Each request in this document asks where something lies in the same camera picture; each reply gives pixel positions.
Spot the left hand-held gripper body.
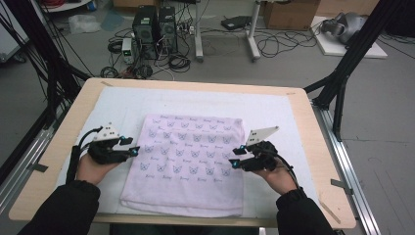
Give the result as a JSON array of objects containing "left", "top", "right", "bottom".
[{"left": 87, "top": 122, "right": 130, "bottom": 165}]

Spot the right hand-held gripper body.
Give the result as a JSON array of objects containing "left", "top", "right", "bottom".
[{"left": 245, "top": 125, "right": 280, "bottom": 172}]

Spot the lilac towel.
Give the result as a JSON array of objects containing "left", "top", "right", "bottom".
[{"left": 119, "top": 113, "right": 247, "bottom": 218}]

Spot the person's left hand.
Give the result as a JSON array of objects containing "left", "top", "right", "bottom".
[{"left": 75, "top": 152, "right": 121, "bottom": 186}]

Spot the person's right hand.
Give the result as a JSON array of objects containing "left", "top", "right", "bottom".
[{"left": 257, "top": 163, "right": 298, "bottom": 196}]

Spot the white grid foam mat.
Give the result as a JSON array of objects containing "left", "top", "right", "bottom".
[{"left": 55, "top": 85, "right": 324, "bottom": 219}]

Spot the black tape strip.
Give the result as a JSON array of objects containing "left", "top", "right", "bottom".
[
  {"left": 330, "top": 178, "right": 354, "bottom": 196},
  {"left": 27, "top": 162, "right": 49, "bottom": 173}
]

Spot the thin wooden strip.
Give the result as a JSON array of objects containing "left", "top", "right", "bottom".
[{"left": 317, "top": 197, "right": 342, "bottom": 225}]

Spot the white power supply unit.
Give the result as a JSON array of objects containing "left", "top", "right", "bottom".
[{"left": 121, "top": 37, "right": 135, "bottom": 65}]

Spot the black metal stand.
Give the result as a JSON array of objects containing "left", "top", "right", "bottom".
[
  {"left": 0, "top": 0, "right": 92, "bottom": 131},
  {"left": 302, "top": 0, "right": 405, "bottom": 142}
]

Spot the large black computer tower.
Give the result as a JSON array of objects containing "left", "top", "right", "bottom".
[{"left": 131, "top": 4, "right": 160, "bottom": 61}]

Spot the white desk leg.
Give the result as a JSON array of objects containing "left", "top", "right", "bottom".
[
  {"left": 246, "top": 0, "right": 262, "bottom": 63},
  {"left": 194, "top": 0, "right": 205, "bottom": 63}
]

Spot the black computer tower round fan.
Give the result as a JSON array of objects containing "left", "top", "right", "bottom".
[{"left": 158, "top": 5, "right": 179, "bottom": 55}]

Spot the clear plastic bag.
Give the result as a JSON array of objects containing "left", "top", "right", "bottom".
[{"left": 68, "top": 13, "right": 102, "bottom": 34}]

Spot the black flat device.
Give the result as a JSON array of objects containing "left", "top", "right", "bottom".
[{"left": 220, "top": 15, "right": 253, "bottom": 31}]

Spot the white floor board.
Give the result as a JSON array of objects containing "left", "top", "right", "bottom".
[{"left": 309, "top": 15, "right": 389, "bottom": 60}]

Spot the brown cardboard box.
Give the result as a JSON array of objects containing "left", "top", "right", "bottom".
[{"left": 262, "top": 0, "right": 321, "bottom": 31}]

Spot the grey headset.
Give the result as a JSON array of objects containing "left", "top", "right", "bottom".
[{"left": 320, "top": 12, "right": 368, "bottom": 45}]

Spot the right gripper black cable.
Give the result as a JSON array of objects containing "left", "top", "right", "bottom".
[{"left": 277, "top": 153, "right": 302, "bottom": 192}]

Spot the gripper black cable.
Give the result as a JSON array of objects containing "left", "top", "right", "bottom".
[
  {"left": 66, "top": 126, "right": 104, "bottom": 184},
  {"left": 277, "top": 153, "right": 302, "bottom": 192}
]

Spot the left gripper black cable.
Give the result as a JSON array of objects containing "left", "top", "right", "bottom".
[{"left": 66, "top": 126, "right": 104, "bottom": 184}]

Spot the aluminium rail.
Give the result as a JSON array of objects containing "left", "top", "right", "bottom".
[
  {"left": 0, "top": 107, "right": 67, "bottom": 213},
  {"left": 311, "top": 101, "right": 383, "bottom": 235}
]

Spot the coiled black cable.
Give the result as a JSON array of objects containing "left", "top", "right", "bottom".
[{"left": 167, "top": 53, "right": 192, "bottom": 73}]

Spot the loose black floor cable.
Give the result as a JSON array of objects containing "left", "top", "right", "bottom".
[{"left": 254, "top": 27, "right": 319, "bottom": 59}]

